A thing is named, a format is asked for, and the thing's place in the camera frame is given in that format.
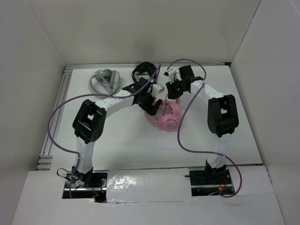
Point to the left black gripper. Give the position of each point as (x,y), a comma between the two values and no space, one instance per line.
(149,108)

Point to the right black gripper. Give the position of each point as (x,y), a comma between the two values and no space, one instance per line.
(172,93)

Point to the pink wired headphones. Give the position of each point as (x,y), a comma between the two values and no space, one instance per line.
(167,116)

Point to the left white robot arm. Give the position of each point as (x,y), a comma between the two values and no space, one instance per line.
(90,120)

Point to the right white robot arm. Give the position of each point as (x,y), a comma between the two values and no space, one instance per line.
(222,115)

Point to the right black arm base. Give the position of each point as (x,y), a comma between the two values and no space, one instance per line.
(210,181)

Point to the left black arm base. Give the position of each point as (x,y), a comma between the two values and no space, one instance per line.
(88,186)

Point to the grey white headphones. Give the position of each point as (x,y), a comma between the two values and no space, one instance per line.
(107,79)

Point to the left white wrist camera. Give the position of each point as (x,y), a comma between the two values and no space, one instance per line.
(156,89)

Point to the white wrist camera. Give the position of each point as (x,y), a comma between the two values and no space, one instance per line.
(156,89)
(171,74)

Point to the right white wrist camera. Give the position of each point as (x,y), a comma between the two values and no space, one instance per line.
(171,74)

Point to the black wired headphones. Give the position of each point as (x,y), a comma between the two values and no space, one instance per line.
(142,69)

